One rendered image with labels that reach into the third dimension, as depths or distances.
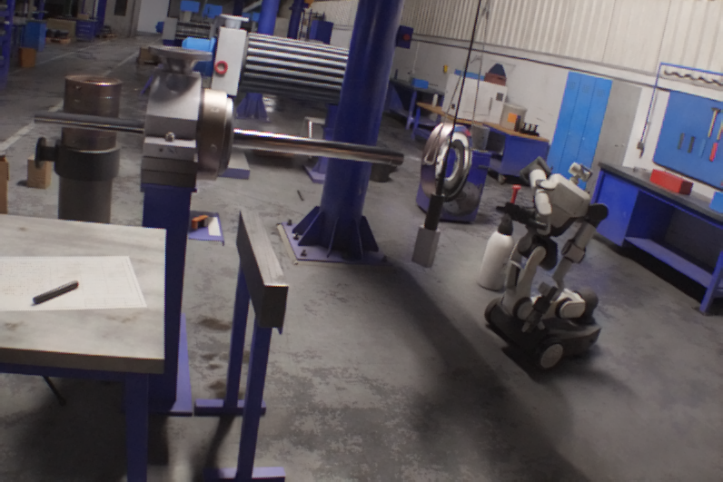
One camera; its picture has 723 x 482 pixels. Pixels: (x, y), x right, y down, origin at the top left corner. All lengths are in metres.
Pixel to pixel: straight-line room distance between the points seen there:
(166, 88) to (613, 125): 5.76
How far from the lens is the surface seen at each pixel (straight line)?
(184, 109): 2.13
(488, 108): 9.18
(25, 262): 1.63
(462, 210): 2.90
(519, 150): 8.23
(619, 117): 7.15
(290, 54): 5.86
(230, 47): 5.75
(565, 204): 3.18
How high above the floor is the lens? 1.56
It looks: 16 degrees down
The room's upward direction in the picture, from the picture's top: 11 degrees clockwise
